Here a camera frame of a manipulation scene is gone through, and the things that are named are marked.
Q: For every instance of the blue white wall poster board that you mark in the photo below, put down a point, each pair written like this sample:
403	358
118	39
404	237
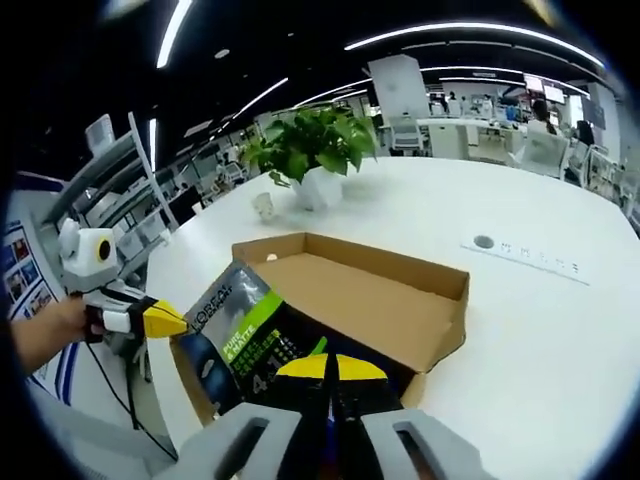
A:
25	280

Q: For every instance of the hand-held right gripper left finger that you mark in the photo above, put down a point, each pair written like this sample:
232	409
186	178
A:
280	435

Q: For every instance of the grey green soft item packet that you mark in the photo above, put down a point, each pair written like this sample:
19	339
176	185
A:
240	320

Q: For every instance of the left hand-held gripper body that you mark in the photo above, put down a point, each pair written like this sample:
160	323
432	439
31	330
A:
90	255

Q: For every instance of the grey metal shelf rack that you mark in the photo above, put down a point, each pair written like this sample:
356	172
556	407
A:
145	150

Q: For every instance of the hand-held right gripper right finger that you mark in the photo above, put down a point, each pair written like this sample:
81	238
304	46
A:
380	440

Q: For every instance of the person's left hand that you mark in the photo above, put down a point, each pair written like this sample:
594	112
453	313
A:
65	322

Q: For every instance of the small white object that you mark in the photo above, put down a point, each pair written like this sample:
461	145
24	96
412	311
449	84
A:
264	206

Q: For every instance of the green plant in white pot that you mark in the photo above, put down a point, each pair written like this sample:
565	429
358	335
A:
320	187

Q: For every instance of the curved ceiling light strip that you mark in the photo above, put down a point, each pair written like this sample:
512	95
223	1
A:
475	27

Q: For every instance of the brown cardboard shoe box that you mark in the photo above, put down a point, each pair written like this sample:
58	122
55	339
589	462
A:
360	290

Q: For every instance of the group of white office chairs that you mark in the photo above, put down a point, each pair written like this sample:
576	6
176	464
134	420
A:
545	147

